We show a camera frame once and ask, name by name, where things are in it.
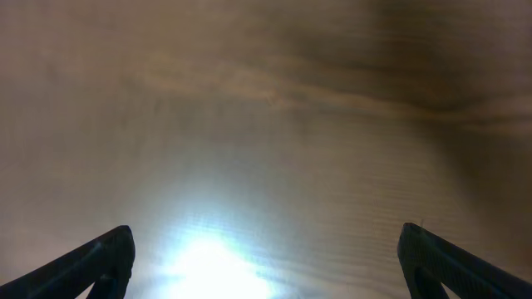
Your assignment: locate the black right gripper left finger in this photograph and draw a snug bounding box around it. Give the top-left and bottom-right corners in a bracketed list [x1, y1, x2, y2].
[1, 225, 135, 299]

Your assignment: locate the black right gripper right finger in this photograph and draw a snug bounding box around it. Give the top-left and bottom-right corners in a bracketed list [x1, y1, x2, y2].
[397, 223, 531, 299]

